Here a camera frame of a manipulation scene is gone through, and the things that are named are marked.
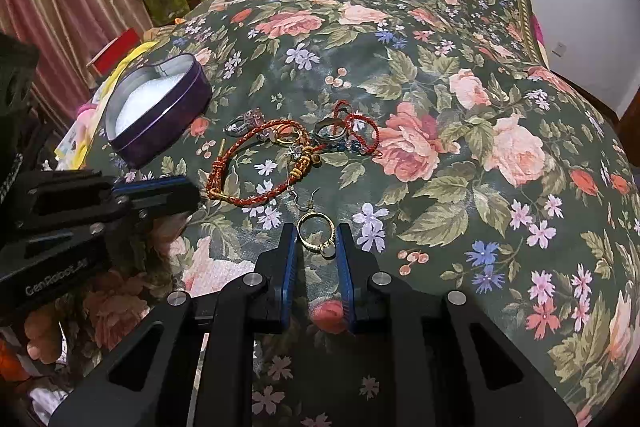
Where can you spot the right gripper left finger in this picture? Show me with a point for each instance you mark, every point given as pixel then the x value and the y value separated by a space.
pixel 278 267

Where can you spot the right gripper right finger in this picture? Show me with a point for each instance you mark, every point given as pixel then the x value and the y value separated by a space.
pixel 354 268

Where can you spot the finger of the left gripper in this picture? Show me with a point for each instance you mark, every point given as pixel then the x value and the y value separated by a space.
pixel 185 199
pixel 138 188

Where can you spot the gold ring earring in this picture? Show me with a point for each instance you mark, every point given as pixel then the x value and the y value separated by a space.
pixel 315 229

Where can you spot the silver crystal jewelry piece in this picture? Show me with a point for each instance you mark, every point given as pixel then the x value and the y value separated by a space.
pixel 242 124

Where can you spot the purple heart-shaped tin box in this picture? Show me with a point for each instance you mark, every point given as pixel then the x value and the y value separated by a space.
pixel 150 108

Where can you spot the red white box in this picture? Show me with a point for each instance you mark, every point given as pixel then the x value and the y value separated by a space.
pixel 113 52

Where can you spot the green floral bedspread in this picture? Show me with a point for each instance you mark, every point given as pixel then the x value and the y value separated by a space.
pixel 436 131

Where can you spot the white wall socket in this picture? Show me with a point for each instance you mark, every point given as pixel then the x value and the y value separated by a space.
pixel 559 49

